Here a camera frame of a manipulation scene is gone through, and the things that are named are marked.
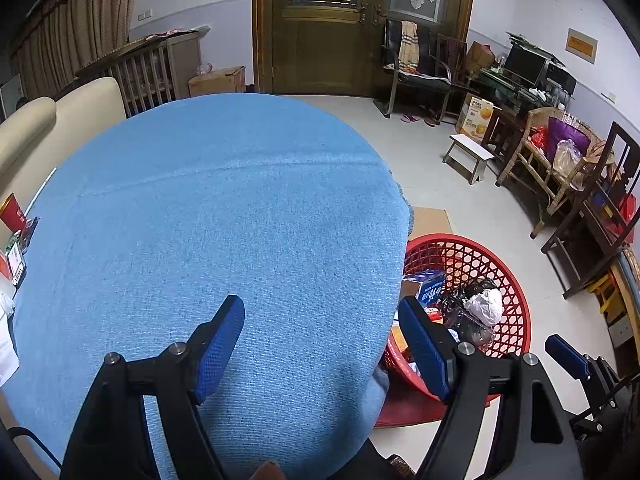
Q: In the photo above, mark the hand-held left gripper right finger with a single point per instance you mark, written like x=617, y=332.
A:
x=422, y=345

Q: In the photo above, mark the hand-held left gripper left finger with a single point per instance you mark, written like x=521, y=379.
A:
x=220, y=345

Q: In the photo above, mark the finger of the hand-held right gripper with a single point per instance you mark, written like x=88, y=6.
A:
x=565, y=355

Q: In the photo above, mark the blue carton box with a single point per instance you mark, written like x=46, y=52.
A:
x=427, y=287

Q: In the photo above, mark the black plastic bag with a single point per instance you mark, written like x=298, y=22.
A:
x=460, y=295

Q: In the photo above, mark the white paper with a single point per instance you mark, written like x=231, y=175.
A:
x=485, y=305

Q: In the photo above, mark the red plastic basket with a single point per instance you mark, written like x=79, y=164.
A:
x=510, y=280

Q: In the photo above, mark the person's left hand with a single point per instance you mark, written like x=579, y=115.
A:
x=270, y=471

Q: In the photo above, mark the yellow plastic stool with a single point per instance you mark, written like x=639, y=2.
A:
x=607, y=295

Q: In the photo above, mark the flat cardboard sheet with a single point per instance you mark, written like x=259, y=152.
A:
x=430, y=220

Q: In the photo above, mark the blue tablecloth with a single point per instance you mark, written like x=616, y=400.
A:
x=225, y=210

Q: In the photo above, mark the tall dark wooden chair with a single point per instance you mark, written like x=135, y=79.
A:
x=600, y=220

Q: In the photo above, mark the wicker armchair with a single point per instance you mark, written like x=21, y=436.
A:
x=535, y=180

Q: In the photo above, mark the large clear plastic bag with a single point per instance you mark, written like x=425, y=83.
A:
x=569, y=162

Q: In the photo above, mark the small white stool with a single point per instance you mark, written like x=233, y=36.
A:
x=470, y=152

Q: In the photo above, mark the white cloth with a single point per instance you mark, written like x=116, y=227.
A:
x=7, y=340

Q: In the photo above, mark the red plastic bag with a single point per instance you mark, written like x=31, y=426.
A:
x=539, y=139

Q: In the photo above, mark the purple cushion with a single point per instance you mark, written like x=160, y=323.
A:
x=567, y=135

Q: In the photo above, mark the pair of slippers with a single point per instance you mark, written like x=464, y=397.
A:
x=420, y=120

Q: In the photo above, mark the dark wooden side table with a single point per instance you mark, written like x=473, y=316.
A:
x=502, y=130

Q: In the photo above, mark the yellow printed carton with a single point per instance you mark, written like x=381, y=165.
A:
x=475, y=119

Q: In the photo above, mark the thin white rod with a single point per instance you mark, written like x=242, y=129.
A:
x=40, y=189

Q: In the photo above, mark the red packet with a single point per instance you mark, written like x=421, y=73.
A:
x=12, y=212

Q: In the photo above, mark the brown cardboard box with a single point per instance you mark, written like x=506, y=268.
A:
x=217, y=82

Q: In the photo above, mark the glass computer desk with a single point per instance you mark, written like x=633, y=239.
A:
x=505, y=90

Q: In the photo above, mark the cream leather sofa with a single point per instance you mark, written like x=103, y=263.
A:
x=75, y=115

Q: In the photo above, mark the small black monitor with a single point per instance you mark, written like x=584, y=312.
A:
x=560, y=80

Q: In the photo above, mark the wooden baby crib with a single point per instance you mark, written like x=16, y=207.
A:
x=140, y=75

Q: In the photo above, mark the beige cabinet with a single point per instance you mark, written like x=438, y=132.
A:
x=185, y=60

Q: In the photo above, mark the small dark wooden chair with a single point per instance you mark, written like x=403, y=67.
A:
x=452, y=55

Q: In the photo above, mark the black computer monitor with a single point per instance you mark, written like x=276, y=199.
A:
x=525, y=64

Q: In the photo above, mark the open brown carton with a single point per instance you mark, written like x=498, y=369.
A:
x=480, y=56

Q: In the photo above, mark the plaid scarf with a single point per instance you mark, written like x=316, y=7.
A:
x=407, y=45

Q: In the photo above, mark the wooden double door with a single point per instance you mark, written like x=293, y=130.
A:
x=320, y=35

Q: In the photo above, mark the brown curtain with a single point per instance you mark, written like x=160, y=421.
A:
x=75, y=25

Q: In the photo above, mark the white wall socket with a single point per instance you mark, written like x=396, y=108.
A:
x=611, y=96
x=143, y=15

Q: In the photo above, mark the black metal-frame chair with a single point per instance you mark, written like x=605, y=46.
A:
x=420, y=80

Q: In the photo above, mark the yellow wall notice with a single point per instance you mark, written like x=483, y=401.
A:
x=581, y=46

